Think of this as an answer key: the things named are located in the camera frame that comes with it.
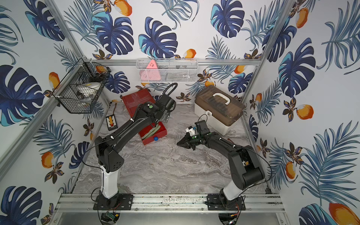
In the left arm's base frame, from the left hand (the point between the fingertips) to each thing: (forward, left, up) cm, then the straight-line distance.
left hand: (157, 111), depth 83 cm
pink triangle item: (+23, +7, +10) cm, 26 cm away
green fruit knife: (0, +6, -24) cm, 25 cm away
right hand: (-13, -13, -13) cm, 23 cm away
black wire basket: (+7, +49, +5) cm, 50 cm away
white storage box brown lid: (+7, -39, -4) cm, 40 cm away
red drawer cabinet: (+11, +19, -3) cm, 22 cm away
